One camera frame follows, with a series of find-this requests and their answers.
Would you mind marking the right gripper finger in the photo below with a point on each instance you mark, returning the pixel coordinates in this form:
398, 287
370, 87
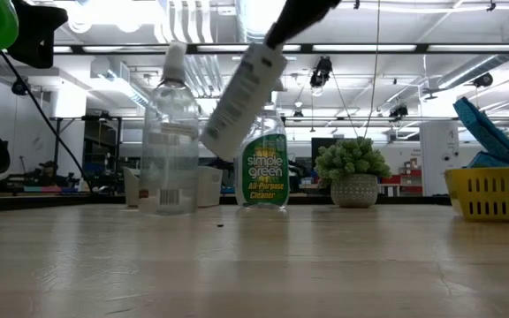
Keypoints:
298, 17

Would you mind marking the small white bottle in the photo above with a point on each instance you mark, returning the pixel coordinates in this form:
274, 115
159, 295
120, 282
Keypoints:
243, 101

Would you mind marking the Simple Green spray bottle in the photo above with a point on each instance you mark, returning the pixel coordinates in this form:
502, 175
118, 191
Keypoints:
263, 176

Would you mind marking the clear spray bottle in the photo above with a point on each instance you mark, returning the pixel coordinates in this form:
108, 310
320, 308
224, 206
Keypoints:
168, 146

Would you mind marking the yellow plastic basket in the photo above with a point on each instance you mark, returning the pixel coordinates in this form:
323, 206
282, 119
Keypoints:
493, 194

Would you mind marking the person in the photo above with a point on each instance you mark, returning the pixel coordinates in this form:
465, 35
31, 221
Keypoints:
49, 170

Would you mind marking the potted succulent plant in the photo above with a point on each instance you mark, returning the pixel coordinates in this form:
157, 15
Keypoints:
351, 172

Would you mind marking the white pillar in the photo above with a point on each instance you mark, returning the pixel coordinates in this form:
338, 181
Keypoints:
438, 150

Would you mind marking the red shelf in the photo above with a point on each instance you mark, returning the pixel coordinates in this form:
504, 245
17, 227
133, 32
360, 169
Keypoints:
402, 183

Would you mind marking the black hanging camera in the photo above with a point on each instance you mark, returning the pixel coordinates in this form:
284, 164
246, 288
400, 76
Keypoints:
483, 80
321, 70
398, 111

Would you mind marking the black table frame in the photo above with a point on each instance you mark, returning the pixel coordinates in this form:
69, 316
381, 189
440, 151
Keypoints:
38, 203

